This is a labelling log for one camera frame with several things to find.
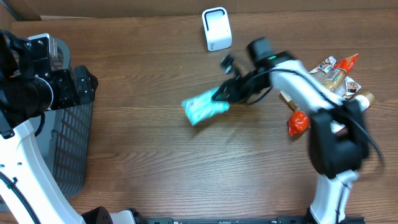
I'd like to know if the teal wipes packet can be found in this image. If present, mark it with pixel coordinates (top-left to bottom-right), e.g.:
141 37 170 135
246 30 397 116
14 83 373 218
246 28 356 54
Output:
181 87 230 126

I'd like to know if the orange noodle packet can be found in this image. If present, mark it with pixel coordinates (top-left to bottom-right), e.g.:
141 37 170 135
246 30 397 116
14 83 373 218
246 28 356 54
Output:
280 54 361 136

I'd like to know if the beige nut snack pouch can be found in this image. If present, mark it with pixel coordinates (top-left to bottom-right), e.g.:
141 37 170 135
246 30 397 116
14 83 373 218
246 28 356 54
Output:
310 54 361 99

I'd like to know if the white cream tube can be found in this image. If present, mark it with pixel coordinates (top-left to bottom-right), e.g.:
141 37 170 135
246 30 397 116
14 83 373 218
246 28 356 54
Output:
331 91 374 134

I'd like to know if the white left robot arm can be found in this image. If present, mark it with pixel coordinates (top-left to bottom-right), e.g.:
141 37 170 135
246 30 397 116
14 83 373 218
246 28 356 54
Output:
1 30 140 224

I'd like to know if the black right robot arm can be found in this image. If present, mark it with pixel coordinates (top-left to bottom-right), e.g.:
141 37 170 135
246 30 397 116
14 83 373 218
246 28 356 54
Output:
212 38 370 223

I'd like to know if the white barcode scanner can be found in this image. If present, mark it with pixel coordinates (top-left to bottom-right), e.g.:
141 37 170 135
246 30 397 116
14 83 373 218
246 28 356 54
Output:
201 7 233 52

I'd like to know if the grey plastic mesh basket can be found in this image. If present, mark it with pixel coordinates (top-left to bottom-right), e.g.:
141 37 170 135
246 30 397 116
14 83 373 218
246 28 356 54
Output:
0 37 94 212

